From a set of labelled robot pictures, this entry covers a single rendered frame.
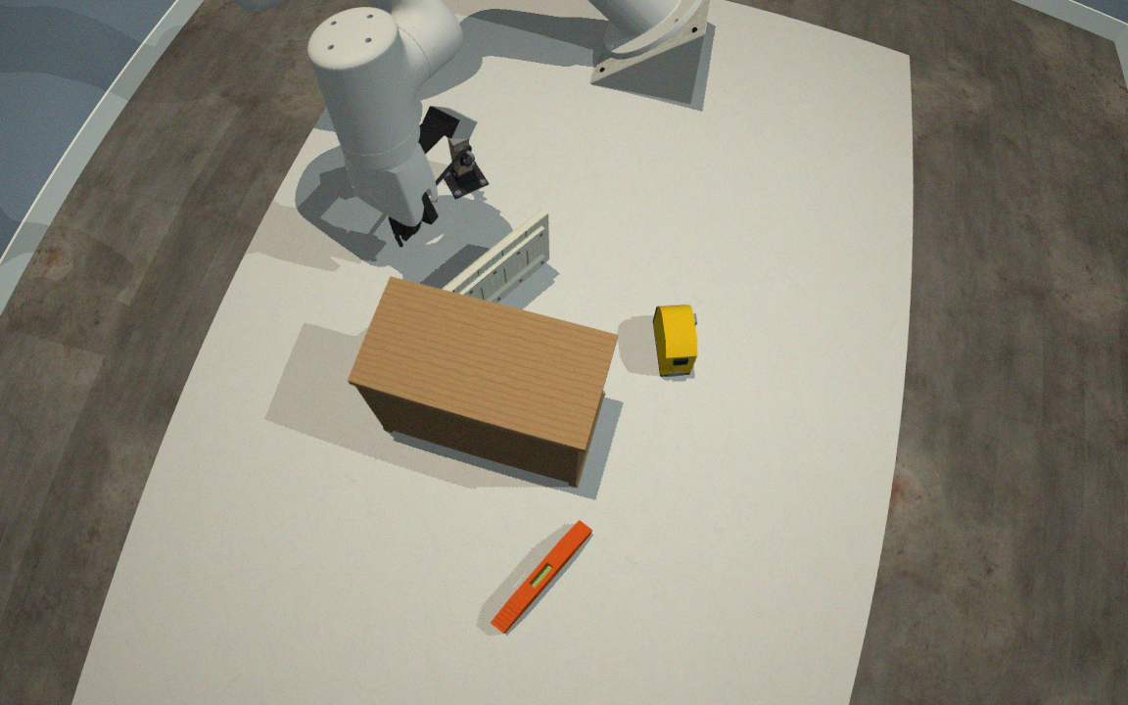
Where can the orange spirit level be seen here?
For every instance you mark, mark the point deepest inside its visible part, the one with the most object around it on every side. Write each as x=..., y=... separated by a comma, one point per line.
x=538, y=580

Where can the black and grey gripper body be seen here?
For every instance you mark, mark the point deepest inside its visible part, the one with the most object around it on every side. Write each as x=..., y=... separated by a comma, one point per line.
x=396, y=190

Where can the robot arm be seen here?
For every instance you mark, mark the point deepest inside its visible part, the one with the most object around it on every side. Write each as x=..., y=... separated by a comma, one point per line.
x=370, y=64

